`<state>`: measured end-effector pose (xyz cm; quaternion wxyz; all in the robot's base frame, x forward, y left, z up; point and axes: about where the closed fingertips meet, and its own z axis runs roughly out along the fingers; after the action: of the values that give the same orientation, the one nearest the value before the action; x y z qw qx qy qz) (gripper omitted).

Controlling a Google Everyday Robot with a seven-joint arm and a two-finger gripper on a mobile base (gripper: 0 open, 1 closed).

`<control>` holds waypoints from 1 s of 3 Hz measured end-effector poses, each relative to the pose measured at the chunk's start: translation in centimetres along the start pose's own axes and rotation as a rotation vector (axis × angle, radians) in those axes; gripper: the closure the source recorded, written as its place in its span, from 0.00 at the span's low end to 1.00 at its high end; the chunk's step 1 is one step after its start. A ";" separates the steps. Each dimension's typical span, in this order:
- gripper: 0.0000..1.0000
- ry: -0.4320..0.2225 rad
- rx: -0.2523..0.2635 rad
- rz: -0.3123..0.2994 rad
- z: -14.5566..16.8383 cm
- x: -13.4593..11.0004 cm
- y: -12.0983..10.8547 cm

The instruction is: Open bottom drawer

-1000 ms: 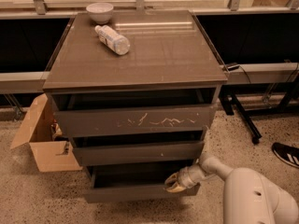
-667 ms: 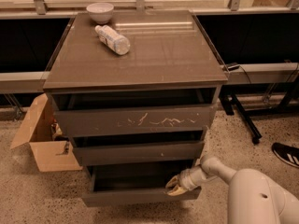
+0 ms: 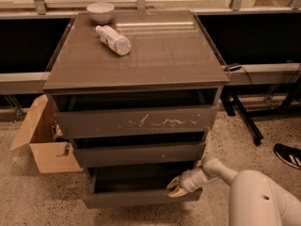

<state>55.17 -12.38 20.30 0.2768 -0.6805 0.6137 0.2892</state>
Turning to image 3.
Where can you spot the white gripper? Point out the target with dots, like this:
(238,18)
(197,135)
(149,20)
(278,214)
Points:
(188,182)

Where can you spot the grey bottom drawer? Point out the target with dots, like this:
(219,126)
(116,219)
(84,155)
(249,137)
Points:
(136,185)

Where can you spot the grey drawer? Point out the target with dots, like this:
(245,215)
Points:
(137,155)
(137,121)
(136,185)

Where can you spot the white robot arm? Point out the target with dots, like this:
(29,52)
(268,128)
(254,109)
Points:
(255,199)

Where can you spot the grey middle drawer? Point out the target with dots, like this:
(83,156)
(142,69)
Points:
(137,155)

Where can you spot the dark grey drawer cabinet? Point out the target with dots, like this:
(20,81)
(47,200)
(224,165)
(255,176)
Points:
(171,64)

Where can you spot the grey top drawer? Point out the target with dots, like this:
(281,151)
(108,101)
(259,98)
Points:
(137,121)

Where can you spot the open cardboard box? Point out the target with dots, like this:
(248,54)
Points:
(36,132)

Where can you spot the black wheeled stand leg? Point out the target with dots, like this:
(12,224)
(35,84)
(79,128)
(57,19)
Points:
(232,101)

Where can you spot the black sneaker white stripes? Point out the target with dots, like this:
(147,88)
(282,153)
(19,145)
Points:
(288,155)

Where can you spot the small black device on ledge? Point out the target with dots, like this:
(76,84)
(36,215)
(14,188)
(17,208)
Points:
(234,67)

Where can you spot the clear plastic water bottle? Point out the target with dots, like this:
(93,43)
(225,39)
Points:
(114,40)

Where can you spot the white ceramic bowl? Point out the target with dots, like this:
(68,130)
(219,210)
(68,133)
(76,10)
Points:
(101,13)

